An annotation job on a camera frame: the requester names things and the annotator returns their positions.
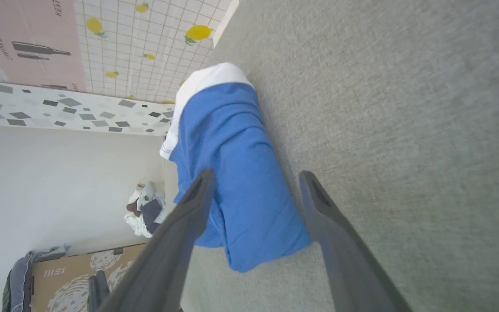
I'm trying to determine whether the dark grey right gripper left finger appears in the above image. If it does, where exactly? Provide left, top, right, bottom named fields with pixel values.
left=98, top=168, right=217, bottom=312

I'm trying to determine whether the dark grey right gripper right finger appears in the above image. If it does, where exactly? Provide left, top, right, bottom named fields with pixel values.
left=299, top=170, right=413, bottom=312

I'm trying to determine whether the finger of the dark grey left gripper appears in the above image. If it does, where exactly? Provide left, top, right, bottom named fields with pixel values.
left=87, top=275, right=99, bottom=312
left=96, top=270, right=111, bottom=306

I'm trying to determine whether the blue garment with white collar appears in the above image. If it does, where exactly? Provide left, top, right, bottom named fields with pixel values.
left=159, top=62, right=312, bottom=273

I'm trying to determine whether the grey blue garment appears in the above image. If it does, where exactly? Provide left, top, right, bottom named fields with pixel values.
left=1, top=244, right=71, bottom=312

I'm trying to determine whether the brown printed cardboard box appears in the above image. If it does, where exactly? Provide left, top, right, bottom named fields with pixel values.
left=30, top=243, right=147, bottom=312

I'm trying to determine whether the pile of mixed clothes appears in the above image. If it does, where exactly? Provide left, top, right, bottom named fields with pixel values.
left=124, top=180, right=168, bottom=238

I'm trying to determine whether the grey terrazzo pattern panel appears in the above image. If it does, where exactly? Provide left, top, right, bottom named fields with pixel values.
left=0, top=79, right=176, bottom=137

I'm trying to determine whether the pink and lemon wallpaper panel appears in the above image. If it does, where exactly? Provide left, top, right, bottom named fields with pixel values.
left=0, top=0, right=235, bottom=104

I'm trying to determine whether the white flat sheet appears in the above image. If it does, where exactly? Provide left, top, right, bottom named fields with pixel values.
left=212, top=0, right=240, bottom=48

